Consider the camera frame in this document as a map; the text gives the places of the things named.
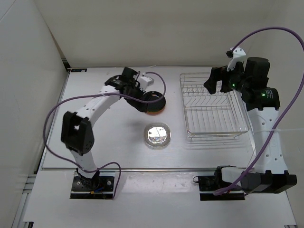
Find chrome wire dish rack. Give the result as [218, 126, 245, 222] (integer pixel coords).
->
[180, 72, 249, 141]

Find dark label sticker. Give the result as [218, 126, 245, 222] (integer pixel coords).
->
[70, 68, 87, 73]

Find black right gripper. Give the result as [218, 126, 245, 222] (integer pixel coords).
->
[204, 61, 250, 95]

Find clear textured glass plate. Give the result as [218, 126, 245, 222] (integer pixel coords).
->
[143, 122, 171, 149]

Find orange plastic plate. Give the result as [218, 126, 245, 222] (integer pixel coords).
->
[146, 106, 165, 116]

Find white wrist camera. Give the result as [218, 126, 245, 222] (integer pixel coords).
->
[226, 46, 247, 72]
[138, 75, 154, 88]

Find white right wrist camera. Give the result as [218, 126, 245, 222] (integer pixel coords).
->
[226, 46, 247, 72]

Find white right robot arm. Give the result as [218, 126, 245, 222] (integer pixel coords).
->
[204, 57, 297, 196]

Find white cable tie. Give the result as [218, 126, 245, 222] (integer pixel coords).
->
[255, 128, 304, 133]

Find black plastic plate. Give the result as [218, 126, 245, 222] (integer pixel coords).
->
[144, 91, 166, 111]

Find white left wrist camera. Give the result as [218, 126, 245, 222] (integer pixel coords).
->
[138, 75, 154, 88]

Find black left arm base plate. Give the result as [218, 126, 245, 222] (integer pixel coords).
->
[70, 172, 115, 200]

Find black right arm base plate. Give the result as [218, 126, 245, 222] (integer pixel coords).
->
[192, 176, 245, 201]

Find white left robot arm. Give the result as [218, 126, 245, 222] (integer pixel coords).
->
[61, 67, 154, 190]

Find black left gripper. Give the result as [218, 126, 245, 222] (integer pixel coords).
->
[123, 82, 152, 112]

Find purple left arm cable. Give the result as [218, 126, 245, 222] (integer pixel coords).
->
[42, 71, 167, 200]

